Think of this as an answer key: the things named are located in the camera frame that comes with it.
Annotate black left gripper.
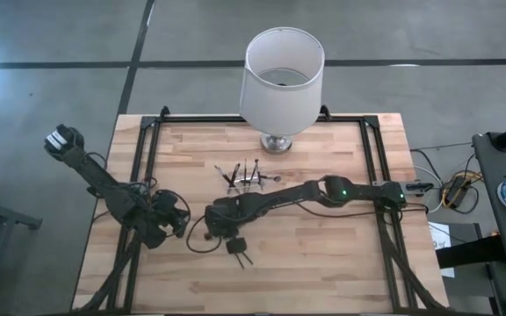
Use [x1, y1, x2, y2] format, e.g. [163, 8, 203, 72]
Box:
[141, 209, 192, 249]

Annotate clear acrylic brush organizer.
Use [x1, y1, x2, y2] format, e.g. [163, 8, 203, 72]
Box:
[224, 169, 267, 194]

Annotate table lamp white shade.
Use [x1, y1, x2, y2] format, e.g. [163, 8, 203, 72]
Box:
[238, 26, 326, 154]

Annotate grey control box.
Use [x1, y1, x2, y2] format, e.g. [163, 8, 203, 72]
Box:
[404, 181, 435, 197]

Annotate white paper sheet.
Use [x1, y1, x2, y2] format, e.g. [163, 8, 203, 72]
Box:
[428, 221, 456, 279]

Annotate dark grey cart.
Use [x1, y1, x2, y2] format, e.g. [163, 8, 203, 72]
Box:
[472, 131, 506, 271]

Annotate black right camera cable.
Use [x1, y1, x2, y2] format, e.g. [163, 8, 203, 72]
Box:
[185, 213, 226, 255]

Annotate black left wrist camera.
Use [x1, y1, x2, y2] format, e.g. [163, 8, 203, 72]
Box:
[155, 190, 180, 212]

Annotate black aluminium table frame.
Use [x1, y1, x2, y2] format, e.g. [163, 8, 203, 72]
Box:
[103, 104, 441, 315]

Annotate yellow cable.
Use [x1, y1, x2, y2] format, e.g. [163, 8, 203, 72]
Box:
[441, 170, 485, 210]

